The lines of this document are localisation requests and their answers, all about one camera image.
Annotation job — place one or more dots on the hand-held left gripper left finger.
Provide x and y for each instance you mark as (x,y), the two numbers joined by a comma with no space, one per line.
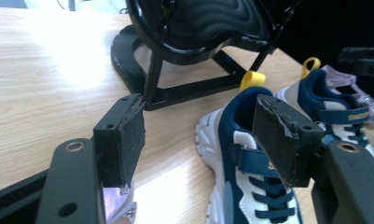
(119,146)

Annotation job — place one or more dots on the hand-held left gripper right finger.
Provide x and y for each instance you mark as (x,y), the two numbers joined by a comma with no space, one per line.
(278,146)

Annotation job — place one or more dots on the purple sandal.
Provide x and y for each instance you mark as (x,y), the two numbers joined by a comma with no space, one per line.
(116,202)
(337,77)

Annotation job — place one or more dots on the navy and white sneaker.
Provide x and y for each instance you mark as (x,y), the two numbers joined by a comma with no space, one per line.
(312,90)
(246,199)

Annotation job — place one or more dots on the red and black shoe rack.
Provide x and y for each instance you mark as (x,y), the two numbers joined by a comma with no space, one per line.
(187,28)

